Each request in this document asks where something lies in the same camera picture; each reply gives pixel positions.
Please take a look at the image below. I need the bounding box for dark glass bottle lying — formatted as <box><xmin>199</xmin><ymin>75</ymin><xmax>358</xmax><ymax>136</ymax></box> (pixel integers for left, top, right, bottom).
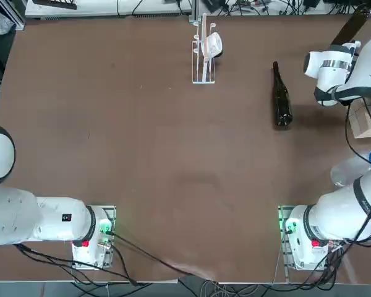
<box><xmin>271</xmin><ymin>61</ymin><xmax>294</xmax><ymax>127</ymax></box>

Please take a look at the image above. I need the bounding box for clear plastic bottle blue cap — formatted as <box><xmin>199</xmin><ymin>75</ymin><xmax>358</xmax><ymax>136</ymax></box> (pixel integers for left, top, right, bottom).
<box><xmin>330</xmin><ymin>148</ymin><xmax>371</xmax><ymax>188</ymax></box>

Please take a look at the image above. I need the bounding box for white cup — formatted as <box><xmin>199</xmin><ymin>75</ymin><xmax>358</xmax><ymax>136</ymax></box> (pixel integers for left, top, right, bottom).
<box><xmin>203</xmin><ymin>32</ymin><xmax>224</xmax><ymax>58</ymax></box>

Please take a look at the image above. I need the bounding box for long white bench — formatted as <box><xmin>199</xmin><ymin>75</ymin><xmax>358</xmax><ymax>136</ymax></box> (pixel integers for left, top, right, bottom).
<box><xmin>24</xmin><ymin>0</ymin><xmax>192</xmax><ymax>16</ymax></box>

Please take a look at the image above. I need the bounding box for light wooden block base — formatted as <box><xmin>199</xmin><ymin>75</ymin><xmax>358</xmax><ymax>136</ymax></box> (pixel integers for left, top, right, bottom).
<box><xmin>349</xmin><ymin>103</ymin><xmax>371</xmax><ymax>139</ymax></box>

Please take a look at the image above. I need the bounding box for black ribbed bar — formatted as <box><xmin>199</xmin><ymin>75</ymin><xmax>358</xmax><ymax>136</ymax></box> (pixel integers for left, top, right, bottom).
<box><xmin>33</xmin><ymin>0</ymin><xmax>78</xmax><ymax>10</ymax></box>

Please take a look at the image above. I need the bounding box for white wire cup rack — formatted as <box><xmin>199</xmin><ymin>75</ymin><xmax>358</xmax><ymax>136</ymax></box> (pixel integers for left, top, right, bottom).
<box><xmin>191</xmin><ymin>12</ymin><xmax>225</xmax><ymax>84</ymax></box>

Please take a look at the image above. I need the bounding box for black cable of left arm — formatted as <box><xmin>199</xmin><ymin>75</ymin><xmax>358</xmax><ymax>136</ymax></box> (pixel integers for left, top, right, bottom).
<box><xmin>109</xmin><ymin>230</ymin><xmax>219</xmax><ymax>284</ymax></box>

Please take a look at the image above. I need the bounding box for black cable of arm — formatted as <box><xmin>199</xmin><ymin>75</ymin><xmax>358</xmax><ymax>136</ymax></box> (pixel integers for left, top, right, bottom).
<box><xmin>109</xmin><ymin>230</ymin><xmax>219</xmax><ymax>284</ymax></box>
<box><xmin>344</xmin><ymin>98</ymin><xmax>371</xmax><ymax>174</ymax></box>

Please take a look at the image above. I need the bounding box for aluminium post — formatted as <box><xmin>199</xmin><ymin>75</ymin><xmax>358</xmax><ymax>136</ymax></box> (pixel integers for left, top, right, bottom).
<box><xmin>189</xmin><ymin>0</ymin><xmax>205</xmax><ymax>23</ymax></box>

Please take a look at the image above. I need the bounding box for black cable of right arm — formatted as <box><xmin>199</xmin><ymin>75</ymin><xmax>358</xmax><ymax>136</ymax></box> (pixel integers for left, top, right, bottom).
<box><xmin>344</xmin><ymin>98</ymin><xmax>371</xmax><ymax>174</ymax></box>

